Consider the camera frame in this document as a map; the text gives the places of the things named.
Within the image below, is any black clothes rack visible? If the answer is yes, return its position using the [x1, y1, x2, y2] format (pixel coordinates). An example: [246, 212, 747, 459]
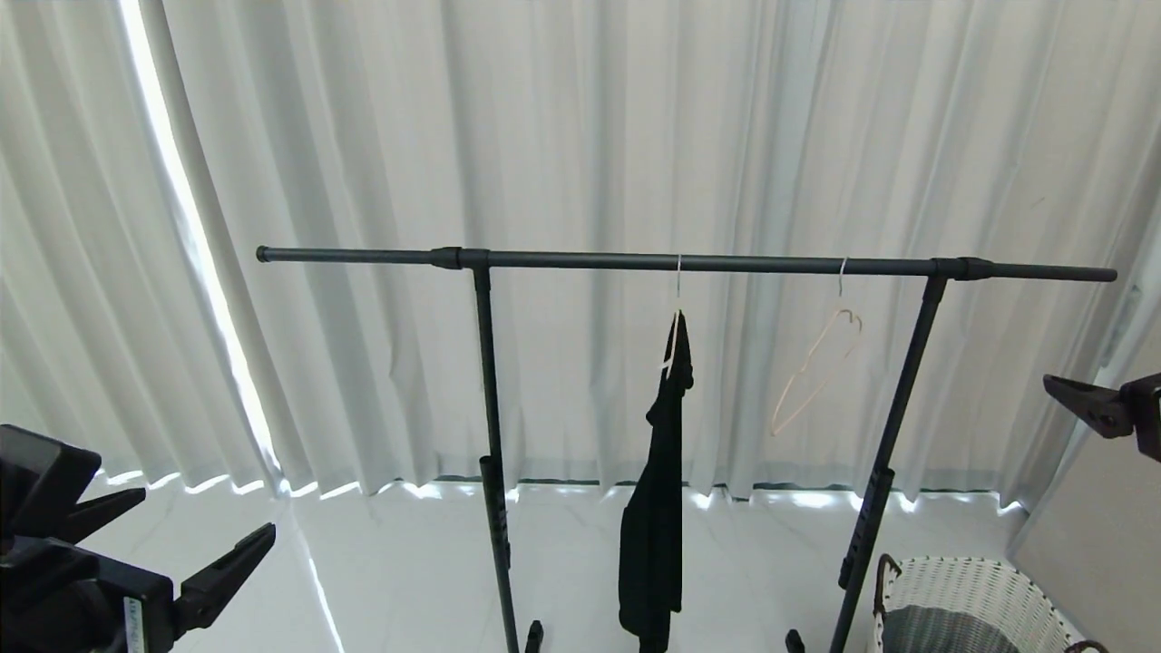
[257, 245, 1118, 653]

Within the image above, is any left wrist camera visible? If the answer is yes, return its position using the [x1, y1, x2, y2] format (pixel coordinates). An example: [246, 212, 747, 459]
[0, 424, 102, 545]

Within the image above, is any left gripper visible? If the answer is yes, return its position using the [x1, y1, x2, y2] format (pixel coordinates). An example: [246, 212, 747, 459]
[0, 488, 277, 653]

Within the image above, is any pink clothes hanger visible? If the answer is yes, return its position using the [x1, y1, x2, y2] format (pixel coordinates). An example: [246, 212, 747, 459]
[771, 258, 864, 438]
[659, 256, 684, 380]

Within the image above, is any white curtain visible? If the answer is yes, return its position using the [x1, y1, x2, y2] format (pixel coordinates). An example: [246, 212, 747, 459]
[0, 0, 1161, 511]

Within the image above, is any black t-shirt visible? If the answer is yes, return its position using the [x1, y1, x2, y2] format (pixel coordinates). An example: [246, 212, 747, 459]
[619, 310, 696, 653]

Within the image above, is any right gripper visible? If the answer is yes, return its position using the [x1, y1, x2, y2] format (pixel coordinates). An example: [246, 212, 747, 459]
[1043, 372, 1161, 463]

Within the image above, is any white laundry basket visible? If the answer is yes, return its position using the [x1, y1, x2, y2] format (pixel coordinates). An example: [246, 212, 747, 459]
[869, 553, 1109, 653]

